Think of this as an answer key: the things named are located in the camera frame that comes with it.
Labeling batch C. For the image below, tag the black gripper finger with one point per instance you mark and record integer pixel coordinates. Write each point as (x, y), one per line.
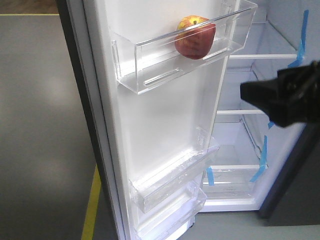
(292, 97)

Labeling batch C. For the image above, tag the red yellow apple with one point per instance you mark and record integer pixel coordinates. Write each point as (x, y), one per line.
(197, 42)

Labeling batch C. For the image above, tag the fridge door white interior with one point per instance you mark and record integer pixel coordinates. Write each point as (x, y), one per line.
(135, 134)

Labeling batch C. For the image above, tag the dark grey fridge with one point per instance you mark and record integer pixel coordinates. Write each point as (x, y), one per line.
(260, 166)

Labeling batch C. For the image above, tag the clear lower door bin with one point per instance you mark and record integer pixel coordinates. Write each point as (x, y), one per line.
(152, 189)

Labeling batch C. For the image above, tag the clear door bin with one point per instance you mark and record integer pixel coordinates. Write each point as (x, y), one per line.
(152, 189)
(154, 42)

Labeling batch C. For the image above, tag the clear upper door bin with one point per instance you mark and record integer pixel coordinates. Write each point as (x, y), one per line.
(154, 42)

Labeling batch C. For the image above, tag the yellow floor tape line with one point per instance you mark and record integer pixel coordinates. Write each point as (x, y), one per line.
(92, 207)

